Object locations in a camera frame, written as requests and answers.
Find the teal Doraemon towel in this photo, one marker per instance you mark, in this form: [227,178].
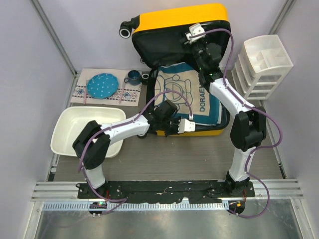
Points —
[180,84]

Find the patterned white placemat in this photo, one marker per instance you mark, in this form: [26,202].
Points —
[130,97]

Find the white plastic drawer organizer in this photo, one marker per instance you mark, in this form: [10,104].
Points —
[260,67]

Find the white slotted cable duct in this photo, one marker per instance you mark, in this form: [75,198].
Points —
[184,205]

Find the dark blue ceramic cup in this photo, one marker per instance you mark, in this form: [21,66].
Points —
[133,77]

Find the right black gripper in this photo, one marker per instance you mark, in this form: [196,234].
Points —
[185,42]

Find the yellow Pikachu hard suitcase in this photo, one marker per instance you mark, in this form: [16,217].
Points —
[155,35]

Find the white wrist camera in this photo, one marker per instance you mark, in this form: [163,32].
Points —
[197,31]
[186,125]

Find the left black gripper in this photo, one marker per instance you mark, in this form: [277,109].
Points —
[177,121]

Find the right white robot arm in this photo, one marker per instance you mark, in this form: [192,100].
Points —
[249,122]

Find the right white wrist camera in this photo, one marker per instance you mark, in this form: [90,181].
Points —
[197,31]

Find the pink handled knife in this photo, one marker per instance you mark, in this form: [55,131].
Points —
[122,92]

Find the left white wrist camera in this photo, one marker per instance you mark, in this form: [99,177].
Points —
[186,125]

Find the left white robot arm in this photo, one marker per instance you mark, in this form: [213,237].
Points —
[93,142]

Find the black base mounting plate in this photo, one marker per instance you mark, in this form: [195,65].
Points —
[164,192]

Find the white square tray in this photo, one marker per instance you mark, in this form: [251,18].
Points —
[72,121]

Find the blue polka dot plate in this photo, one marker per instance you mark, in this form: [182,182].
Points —
[102,86]

